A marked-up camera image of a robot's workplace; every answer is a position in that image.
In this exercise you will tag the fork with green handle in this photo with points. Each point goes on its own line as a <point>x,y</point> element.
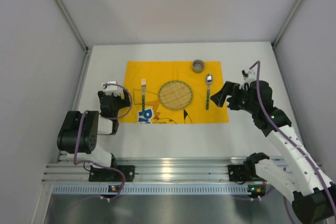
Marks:
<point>143,87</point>

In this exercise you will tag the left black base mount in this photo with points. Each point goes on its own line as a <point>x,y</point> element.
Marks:
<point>107,175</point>

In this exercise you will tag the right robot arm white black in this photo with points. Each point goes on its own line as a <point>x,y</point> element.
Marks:
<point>309,190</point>

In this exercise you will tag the slotted grey cable duct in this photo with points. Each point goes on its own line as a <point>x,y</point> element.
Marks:
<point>159,189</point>

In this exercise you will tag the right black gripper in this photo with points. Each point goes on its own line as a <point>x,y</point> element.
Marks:
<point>231,96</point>

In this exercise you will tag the small grey cup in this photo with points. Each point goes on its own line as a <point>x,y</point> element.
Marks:
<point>198,66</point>

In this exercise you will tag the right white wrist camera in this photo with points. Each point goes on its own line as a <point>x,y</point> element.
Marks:
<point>249,76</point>

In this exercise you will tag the round woven bamboo plate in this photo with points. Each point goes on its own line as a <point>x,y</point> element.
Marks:
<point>175,95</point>

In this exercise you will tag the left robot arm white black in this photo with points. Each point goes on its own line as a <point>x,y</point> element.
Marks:
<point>79,132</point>

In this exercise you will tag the spoon with green handle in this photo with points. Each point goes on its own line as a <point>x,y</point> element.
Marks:
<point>209,81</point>

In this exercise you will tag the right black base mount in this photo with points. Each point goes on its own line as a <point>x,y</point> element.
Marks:
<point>240,174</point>

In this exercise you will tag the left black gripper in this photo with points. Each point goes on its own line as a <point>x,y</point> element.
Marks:
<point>122,99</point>

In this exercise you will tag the aluminium rail frame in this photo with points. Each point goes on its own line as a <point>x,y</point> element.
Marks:
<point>151,170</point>

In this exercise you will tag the yellow cartoon placemat cloth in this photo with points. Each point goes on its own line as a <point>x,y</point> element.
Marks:
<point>157,73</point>

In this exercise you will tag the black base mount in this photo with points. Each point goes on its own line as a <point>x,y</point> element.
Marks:
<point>107,175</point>
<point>240,174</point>

